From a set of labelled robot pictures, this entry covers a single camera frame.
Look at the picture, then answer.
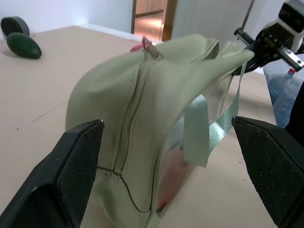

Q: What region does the grey tape roll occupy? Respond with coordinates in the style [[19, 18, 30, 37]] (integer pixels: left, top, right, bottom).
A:
[[0, 16, 30, 40]]

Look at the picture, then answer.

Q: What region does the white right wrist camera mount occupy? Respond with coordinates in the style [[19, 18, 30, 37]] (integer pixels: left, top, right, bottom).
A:
[[267, 0, 304, 54]]

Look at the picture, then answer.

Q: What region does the pink zipper pull tag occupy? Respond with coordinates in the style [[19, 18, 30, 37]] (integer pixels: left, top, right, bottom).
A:
[[130, 37, 150, 53]]

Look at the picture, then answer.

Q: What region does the black rounded shape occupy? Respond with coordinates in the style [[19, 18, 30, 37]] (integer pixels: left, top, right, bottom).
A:
[[284, 79, 304, 145]]

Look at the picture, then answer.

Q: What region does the grey metal pole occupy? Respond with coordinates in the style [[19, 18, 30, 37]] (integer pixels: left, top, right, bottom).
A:
[[241, 0, 254, 29]]

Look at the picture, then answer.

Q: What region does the blue translucent water jug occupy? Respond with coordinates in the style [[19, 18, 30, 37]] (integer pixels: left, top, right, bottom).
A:
[[263, 63, 304, 130]]

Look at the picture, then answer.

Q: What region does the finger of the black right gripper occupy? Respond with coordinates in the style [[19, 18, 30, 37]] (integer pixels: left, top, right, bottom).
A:
[[234, 56, 270, 76], [244, 40, 262, 57]]

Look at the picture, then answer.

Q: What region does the light green zip pouch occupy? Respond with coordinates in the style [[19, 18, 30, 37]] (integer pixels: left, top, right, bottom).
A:
[[65, 34, 256, 228]]

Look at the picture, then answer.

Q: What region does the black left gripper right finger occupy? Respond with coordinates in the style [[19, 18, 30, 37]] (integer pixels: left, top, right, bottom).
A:
[[231, 115, 304, 228]]

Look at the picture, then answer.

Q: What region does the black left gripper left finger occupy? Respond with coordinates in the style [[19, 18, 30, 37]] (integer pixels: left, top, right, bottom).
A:
[[0, 118, 105, 228]]

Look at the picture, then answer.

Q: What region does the wooden doorway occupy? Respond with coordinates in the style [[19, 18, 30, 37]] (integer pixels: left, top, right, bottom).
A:
[[131, 0, 178, 43]]

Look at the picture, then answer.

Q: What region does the dark green avocado plush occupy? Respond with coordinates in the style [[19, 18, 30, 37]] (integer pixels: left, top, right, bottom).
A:
[[6, 32, 42, 59]]

